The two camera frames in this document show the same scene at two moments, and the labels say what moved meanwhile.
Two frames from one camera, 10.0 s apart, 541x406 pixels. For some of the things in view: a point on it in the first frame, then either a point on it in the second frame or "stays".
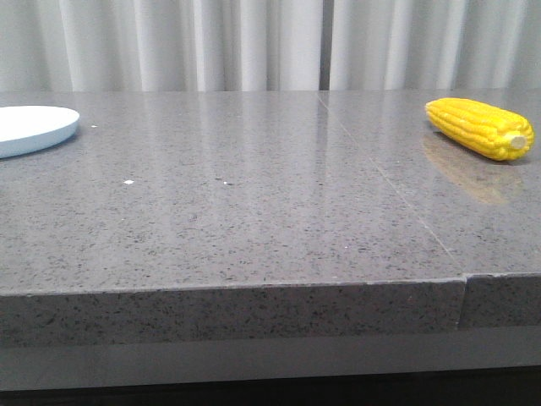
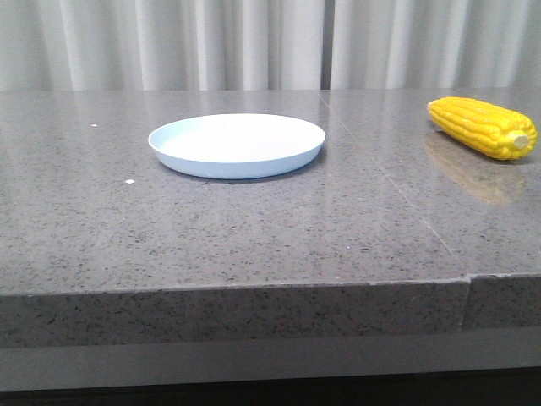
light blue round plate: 28,128 → 236,145
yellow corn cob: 494,132 stays
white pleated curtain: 269,45 stays
